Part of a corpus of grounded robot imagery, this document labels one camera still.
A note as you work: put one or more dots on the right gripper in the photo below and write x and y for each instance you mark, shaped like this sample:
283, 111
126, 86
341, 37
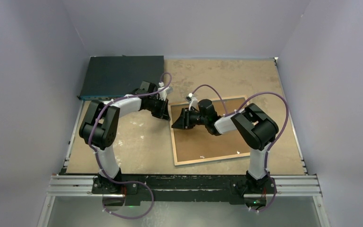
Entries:
184, 120

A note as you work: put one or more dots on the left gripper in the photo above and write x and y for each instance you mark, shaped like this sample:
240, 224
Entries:
163, 113

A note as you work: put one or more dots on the brown backing board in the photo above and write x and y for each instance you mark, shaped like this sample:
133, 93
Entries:
206, 141

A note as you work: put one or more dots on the blue wooden picture frame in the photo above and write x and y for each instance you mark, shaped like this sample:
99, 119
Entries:
200, 161

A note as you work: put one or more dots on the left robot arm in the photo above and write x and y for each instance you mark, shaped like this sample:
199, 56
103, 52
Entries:
99, 126

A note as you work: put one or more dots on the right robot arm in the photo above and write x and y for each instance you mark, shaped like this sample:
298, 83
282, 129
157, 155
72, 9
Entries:
256, 128

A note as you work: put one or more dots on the dark blue flat box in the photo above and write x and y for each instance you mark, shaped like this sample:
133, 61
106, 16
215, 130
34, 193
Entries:
115, 76

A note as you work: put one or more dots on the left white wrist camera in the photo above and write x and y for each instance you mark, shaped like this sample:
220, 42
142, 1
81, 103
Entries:
164, 91

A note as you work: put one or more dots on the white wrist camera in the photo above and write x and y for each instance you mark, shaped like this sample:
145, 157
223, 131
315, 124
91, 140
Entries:
192, 100
164, 91

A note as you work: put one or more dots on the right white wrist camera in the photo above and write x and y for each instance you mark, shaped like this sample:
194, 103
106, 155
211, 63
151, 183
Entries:
192, 100

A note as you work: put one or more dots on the black aluminium mounting rail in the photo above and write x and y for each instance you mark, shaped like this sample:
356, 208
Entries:
233, 189

